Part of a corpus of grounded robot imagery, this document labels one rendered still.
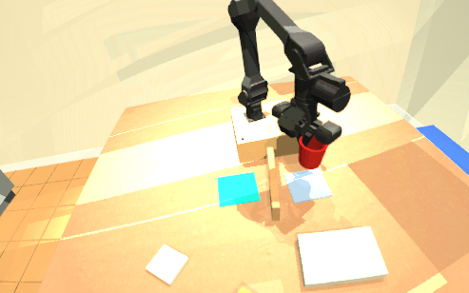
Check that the red cup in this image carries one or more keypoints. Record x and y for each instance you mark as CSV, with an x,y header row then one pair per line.
x,y
310,156

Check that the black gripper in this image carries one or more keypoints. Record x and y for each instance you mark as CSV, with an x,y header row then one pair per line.
x,y
325,133

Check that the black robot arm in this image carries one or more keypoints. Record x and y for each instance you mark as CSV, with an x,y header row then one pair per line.
x,y
303,50

